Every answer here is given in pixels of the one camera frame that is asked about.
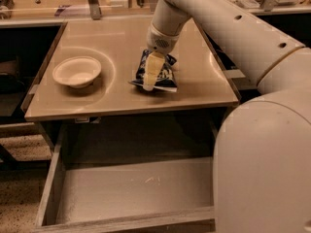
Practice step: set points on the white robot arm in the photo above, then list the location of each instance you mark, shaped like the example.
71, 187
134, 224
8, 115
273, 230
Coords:
262, 154

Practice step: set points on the white paper bowl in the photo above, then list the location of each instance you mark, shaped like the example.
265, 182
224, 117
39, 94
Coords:
77, 72

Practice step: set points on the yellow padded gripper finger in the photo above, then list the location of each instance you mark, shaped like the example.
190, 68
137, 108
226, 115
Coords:
153, 67

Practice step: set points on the open grey wooden drawer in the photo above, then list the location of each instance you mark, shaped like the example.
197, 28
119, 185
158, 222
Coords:
131, 174

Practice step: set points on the grey drawer cabinet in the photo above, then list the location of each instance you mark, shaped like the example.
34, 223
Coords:
110, 68

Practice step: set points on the metal bracket post left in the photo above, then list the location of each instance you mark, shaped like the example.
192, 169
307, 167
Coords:
94, 8

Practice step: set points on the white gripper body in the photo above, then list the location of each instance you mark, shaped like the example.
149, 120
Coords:
159, 42

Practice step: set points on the blue chip bag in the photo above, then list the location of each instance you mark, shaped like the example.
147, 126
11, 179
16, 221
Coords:
165, 79

